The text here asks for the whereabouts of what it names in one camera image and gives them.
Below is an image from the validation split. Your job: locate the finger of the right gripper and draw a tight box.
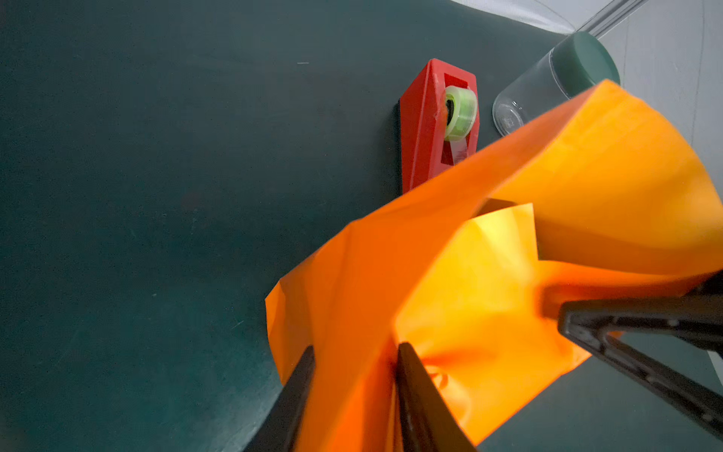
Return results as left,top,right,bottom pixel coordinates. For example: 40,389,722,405
557,295,722,440

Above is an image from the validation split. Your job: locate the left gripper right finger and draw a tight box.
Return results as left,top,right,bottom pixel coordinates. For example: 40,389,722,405
395,342,476,452

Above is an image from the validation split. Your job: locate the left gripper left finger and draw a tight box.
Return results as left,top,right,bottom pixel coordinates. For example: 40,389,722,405
244,346,316,452

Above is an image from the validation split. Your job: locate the glass jar green lid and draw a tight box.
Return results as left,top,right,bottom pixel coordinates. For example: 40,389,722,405
491,32,621,137

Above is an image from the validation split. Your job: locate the green table mat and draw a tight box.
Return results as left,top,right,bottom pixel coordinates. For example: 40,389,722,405
0,0,723,452

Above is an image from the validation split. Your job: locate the red tape dispenser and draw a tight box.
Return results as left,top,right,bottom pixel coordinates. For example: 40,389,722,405
398,58,480,193

